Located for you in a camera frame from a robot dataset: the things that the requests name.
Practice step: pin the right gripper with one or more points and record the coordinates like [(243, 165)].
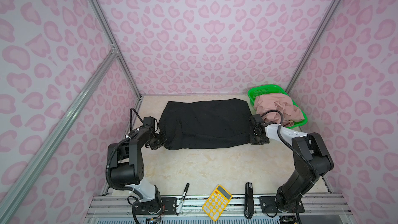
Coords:
[(252, 142)]

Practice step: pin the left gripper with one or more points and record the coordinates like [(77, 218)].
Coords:
[(163, 138)]

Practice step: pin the black shirt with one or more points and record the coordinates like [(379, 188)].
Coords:
[(205, 124)]

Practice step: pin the pink garment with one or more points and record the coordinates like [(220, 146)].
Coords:
[(278, 108)]

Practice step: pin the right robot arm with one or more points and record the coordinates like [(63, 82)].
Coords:
[(311, 160)]

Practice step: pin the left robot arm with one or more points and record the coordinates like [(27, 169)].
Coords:
[(125, 165)]

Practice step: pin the green plastic laundry basket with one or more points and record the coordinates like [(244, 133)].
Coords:
[(271, 89)]

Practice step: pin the black marker pen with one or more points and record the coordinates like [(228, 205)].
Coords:
[(183, 197)]

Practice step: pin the black stapler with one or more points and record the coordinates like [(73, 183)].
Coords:
[(249, 206)]

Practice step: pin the yellow calculator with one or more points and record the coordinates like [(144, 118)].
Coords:
[(217, 202)]

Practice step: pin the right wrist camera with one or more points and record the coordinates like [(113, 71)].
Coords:
[(256, 120)]

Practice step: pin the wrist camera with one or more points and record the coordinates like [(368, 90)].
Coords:
[(150, 122), (256, 120)]

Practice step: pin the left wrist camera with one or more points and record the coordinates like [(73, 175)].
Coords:
[(150, 122)]

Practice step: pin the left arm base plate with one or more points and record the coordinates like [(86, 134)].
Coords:
[(168, 206)]

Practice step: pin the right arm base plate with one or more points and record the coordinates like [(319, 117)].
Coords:
[(268, 206)]

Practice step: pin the aluminium mounting rail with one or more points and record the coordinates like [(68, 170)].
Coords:
[(320, 208)]

